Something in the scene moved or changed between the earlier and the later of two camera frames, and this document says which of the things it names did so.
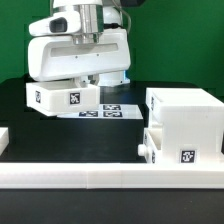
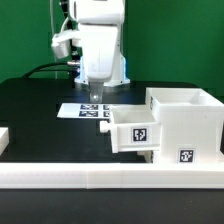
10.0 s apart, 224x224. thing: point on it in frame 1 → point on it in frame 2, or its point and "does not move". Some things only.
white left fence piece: (4, 139) does not move
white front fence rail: (107, 176) does not move
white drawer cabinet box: (191, 122) does not move
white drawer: (54, 98) → (133, 128)
